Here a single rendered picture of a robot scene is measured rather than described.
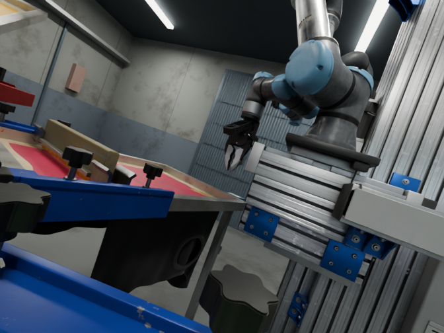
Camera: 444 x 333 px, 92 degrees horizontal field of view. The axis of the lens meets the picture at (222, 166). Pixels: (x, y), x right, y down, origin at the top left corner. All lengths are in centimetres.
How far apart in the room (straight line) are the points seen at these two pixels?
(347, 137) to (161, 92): 497
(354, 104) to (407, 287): 57
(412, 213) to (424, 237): 5
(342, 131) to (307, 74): 18
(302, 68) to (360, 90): 18
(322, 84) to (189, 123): 428
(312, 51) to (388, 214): 39
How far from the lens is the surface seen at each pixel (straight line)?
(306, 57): 62
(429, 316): 92
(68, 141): 73
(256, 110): 78
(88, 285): 20
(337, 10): 100
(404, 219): 55
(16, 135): 97
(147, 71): 588
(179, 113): 497
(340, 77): 64
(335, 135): 65
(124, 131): 574
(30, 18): 157
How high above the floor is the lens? 113
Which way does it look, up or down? 1 degrees down
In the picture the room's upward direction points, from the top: 20 degrees clockwise
